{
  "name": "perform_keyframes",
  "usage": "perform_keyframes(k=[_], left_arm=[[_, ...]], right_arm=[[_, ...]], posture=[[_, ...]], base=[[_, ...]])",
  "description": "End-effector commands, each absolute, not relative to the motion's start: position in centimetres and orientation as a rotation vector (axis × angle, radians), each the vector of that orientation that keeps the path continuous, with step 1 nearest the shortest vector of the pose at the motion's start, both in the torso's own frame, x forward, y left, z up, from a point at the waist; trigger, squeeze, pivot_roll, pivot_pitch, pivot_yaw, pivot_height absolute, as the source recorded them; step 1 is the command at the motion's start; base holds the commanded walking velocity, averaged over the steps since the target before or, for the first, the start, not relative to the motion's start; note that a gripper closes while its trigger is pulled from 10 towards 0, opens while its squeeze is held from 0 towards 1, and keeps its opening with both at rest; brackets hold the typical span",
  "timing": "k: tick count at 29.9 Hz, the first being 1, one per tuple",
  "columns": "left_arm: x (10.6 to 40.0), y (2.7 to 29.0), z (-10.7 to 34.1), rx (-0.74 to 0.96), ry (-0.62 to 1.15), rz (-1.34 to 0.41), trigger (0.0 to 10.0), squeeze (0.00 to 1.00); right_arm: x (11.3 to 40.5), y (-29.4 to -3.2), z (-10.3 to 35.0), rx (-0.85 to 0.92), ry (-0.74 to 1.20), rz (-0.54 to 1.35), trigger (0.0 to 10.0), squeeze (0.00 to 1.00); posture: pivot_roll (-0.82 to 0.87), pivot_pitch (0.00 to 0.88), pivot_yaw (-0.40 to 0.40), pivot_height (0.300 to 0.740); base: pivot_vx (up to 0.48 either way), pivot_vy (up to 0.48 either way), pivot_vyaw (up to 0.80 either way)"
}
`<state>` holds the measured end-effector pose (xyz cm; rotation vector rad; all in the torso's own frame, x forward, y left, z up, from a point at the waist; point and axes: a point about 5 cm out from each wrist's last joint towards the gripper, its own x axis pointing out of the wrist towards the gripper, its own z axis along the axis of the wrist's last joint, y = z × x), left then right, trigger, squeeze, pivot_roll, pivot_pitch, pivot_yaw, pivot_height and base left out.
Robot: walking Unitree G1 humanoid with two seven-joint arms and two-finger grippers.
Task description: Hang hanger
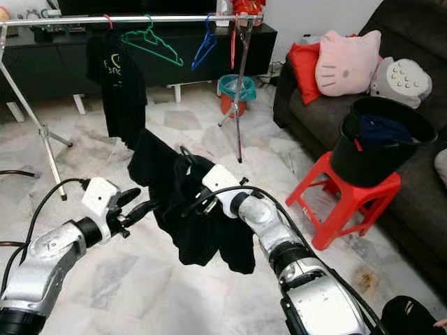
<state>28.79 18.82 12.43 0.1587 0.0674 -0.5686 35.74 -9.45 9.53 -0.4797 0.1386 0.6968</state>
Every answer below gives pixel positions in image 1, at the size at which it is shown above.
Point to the black T-shirt green logo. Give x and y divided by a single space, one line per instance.
174 195
122 94

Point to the blue plastic hanger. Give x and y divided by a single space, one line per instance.
202 50

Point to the thin red hanger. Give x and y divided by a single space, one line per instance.
232 45

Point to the red plastic hanger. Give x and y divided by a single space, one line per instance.
358 145
109 21

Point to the red bin teal bag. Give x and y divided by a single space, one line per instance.
236 91

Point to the dark grey sofa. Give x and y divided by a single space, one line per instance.
321 118

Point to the red plastic stool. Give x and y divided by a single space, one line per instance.
356 202

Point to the red cushion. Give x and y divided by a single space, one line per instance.
304 70

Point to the black plastic bucket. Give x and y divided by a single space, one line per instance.
367 164

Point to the silver metal clothes rack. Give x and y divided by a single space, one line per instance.
133 19

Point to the black television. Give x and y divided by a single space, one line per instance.
133 5

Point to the navy blue garment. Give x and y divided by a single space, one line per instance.
385 129

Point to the pink cat cushion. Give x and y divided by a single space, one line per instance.
346 63

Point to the red-robed fortune doll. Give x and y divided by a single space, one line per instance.
246 5

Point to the orange round figurine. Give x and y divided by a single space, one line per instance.
4 13

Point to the grey owl cushion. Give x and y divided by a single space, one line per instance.
401 80

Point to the person's legs black trousers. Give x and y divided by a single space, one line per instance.
408 317

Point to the grey long-eared plush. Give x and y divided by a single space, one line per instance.
443 162

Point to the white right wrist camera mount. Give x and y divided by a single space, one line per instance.
223 185

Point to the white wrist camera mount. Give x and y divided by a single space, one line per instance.
223 185
99 197

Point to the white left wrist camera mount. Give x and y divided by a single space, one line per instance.
99 197

